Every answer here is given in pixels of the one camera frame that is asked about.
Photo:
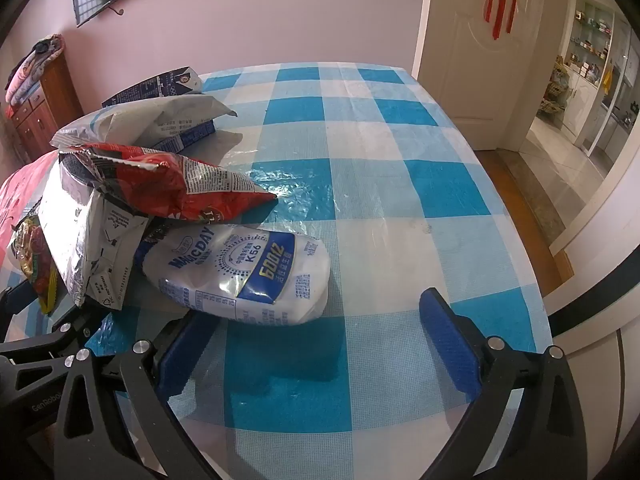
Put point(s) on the brown wooden cabinet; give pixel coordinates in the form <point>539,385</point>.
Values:
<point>45,110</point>

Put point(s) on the white door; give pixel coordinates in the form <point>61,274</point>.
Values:
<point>475,85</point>

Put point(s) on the red snack bag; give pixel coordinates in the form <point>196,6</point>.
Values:
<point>200,185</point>

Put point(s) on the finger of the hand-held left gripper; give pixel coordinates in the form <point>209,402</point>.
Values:
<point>20,300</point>
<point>50,335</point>

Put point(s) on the white blue K56 packet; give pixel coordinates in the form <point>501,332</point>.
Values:
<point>280,260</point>

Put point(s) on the yellow green oatmeal packet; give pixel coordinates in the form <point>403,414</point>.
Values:
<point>35,260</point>

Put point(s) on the silver and blue milk carton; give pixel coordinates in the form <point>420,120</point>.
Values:
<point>150,90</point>

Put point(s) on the grey white plastic bag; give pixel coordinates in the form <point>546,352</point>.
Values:
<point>150,115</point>

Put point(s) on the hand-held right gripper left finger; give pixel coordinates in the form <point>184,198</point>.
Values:
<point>185,355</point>

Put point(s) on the yellow hanging cloth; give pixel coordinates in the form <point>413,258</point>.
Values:
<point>608,80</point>

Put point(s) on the silver foil packet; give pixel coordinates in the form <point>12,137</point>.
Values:
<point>65,240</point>

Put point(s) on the stack of folded blankets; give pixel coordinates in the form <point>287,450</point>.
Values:
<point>30,70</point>

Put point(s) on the pink printed blanket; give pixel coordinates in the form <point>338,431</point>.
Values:
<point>15,195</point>

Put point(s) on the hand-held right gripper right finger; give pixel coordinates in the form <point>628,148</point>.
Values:
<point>450,345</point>

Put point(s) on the blue white checkered tablecloth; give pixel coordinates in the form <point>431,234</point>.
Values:
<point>380,210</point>

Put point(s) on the white kitchen cabinet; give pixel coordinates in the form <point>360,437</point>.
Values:
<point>585,100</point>

